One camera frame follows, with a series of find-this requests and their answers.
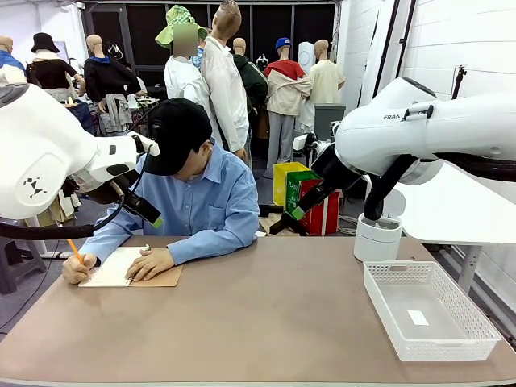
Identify black baseball cap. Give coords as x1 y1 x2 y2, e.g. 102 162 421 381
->
143 98 214 177

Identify person's left forearm blue sleeve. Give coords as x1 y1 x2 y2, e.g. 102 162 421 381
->
167 225 259 266

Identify small white rectangular label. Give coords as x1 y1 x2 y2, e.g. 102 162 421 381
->
406 310 430 327

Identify white robot mounting table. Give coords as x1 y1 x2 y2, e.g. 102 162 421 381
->
393 160 516 295

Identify white oval device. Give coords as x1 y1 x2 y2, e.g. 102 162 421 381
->
298 41 317 76

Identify green recycling bin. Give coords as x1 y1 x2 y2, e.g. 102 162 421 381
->
285 171 323 214

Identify person's torso blue shirt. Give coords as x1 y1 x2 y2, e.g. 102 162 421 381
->
132 139 261 239

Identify spiral notebook brown cover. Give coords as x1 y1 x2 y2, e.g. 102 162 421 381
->
77 245 184 289

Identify person's left hand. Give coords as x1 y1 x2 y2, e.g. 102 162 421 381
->
125 246 175 282

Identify black chair base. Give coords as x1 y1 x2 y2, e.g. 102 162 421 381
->
260 204 308 237

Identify dark grey plastic stool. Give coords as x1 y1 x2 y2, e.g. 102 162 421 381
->
0 236 48 295

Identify green checked bucket hat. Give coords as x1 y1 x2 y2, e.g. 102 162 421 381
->
155 4 209 49

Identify white perforated plastic basket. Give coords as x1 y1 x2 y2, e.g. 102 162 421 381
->
363 260 503 363

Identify tall brown-haired mannequin white shirt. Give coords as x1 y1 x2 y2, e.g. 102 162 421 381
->
200 0 252 162

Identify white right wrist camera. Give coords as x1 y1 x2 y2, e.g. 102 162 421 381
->
292 132 319 152

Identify orange pencil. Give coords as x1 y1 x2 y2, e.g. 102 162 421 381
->
66 238 86 266

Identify mannequin in dark green jacket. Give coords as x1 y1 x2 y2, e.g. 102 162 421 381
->
232 37 269 140

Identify mannequin in red beige jacket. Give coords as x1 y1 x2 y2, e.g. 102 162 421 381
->
264 36 314 179

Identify mannequin in cream shirt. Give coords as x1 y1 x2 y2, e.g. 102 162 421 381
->
308 39 347 134

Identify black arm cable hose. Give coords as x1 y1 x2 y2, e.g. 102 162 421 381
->
362 152 516 222
0 183 127 242

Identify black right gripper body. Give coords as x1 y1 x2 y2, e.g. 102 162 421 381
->
312 143 364 190

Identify mannequin in black hoodie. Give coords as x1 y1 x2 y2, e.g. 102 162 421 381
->
83 34 142 136

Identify mannequin in black top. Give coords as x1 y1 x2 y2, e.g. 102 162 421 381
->
26 32 86 102

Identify red recycling bin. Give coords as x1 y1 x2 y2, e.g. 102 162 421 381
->
300 179 343 237

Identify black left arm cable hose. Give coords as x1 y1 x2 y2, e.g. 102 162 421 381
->
0 183 127 242

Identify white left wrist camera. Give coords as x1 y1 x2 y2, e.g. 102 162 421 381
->
127 131 161 157

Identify black tripod stand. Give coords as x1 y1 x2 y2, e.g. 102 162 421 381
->
451 65 468 101

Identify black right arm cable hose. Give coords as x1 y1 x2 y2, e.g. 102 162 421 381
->
362 152 516 222

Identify grey metal cabinet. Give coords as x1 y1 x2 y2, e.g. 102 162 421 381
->
313 103 347 140

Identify mannequin in blue shirt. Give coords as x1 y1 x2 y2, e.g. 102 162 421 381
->
0 35 26 86

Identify white cylindrical trash can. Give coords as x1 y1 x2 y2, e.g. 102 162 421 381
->
353 189 407 263

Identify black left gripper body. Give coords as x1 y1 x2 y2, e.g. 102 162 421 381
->
86 170 141 206

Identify white stand leg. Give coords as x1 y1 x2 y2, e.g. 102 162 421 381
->
26 217 77 260

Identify yellow recycling bin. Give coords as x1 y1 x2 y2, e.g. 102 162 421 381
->
273 161 311 207

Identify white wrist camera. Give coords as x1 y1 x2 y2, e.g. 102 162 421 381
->
127 131 161 157
292 132 319 152

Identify black bucket hat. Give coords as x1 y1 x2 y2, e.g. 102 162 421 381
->
31 32 60 54

